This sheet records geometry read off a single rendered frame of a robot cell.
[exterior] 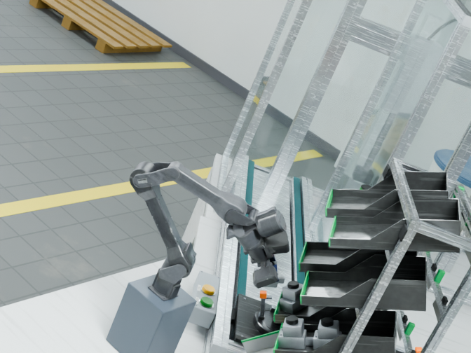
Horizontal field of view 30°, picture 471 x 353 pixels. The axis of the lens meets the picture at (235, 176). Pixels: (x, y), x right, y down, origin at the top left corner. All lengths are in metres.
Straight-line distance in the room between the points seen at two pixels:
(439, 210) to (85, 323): 1.06
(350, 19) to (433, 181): 1.30
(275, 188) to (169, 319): 1.32
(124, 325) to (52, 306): 0.24
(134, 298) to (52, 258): 2.01
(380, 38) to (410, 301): 1.58
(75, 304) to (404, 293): 1.02
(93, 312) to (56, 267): 1.73
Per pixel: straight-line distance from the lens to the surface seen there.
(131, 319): 2.41
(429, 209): 2.04
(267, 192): 3.57
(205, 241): 3.15
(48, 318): 2.50
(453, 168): 3.30
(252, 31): 7.37
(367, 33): 3.37
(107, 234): 4.69
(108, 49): 7.22
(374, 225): 2.06
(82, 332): 2.50
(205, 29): 7.67
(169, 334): 2.43
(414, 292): 1.99
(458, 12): 2.56
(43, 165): 5.15
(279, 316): 2.22
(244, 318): 2.61
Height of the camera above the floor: 2.33
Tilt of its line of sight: 23 degrees down
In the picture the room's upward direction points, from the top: 23 degrees clockwise
